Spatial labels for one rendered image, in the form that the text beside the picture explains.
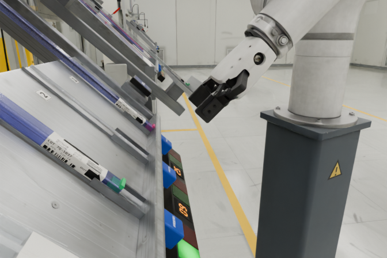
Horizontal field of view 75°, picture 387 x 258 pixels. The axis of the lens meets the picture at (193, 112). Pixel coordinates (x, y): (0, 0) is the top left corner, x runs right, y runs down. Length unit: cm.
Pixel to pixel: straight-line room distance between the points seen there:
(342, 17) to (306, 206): 42
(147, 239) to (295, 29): 37
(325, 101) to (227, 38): 764
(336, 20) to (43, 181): 57
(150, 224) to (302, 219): 51
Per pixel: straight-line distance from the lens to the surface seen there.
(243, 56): 42
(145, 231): 24
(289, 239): 77
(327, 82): 63
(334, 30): 62
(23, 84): 32
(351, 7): 63
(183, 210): 38
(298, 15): 46
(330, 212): 77
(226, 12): 824
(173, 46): 795
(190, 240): 34
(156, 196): 27
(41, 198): 21
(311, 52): 62
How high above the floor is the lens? 89
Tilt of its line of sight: 16 degrees down
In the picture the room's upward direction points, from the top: straight up
